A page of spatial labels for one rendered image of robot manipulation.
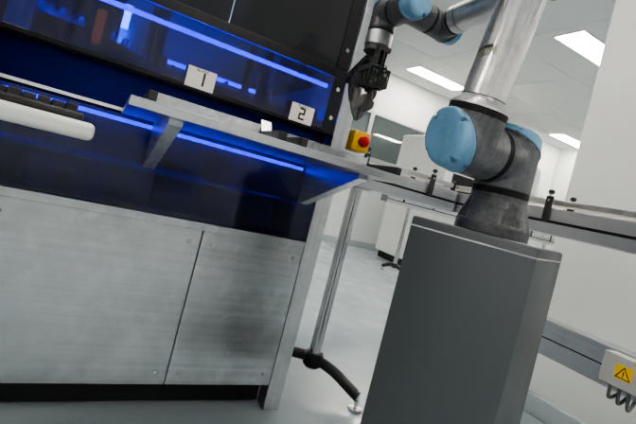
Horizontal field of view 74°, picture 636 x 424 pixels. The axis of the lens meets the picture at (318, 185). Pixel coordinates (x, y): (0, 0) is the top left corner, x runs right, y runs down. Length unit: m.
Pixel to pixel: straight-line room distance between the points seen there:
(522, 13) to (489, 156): 0.26
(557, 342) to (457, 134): 1.04
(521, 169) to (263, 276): 0.88
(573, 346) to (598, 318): 0.64
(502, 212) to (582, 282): 1.45
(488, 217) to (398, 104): 6.55
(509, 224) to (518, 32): 0.37
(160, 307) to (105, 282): 0.17
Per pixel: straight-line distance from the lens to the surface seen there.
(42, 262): 1.35
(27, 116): 0.79
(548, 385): 2.44
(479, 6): 1.19
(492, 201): 0.93
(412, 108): 7.58
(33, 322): 1.40
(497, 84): 0.87
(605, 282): 2.30
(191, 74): 1.33
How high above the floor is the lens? 0.79
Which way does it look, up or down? level
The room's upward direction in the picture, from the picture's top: 14 degrees clockwise
